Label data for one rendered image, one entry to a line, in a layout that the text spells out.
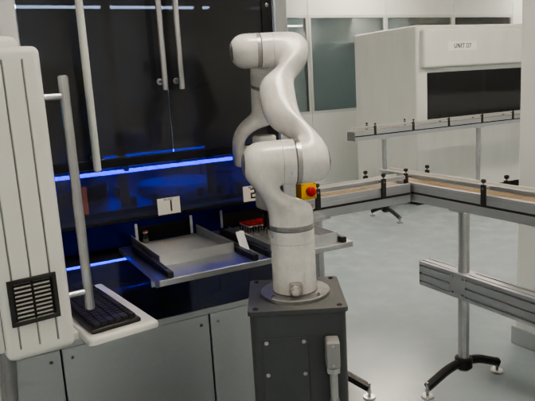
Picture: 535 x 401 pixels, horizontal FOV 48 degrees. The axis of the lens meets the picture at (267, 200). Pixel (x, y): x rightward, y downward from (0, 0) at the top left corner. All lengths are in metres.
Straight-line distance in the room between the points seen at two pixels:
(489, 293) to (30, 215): 1.90
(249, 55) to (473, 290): 1.54
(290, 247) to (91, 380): 1.02
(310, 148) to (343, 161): 6.62
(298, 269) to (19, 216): 0.70
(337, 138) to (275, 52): 6.34
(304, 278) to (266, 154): 0.34
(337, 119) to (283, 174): 6.55
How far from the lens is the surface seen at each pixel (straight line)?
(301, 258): 1.60
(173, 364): 2.39
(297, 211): 1.57
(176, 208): 2.22
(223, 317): 2.40
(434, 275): 2.97
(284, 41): 1.80
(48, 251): 1.58
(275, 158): 1.54
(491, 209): 2.62
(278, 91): 1.68
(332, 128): 8.05
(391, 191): 2.85
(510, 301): 2.68
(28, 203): 1.55
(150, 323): 1.73
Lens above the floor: 1.43
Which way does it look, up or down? 11 degrees down
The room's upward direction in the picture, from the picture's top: 3 degrees counter-clockwise
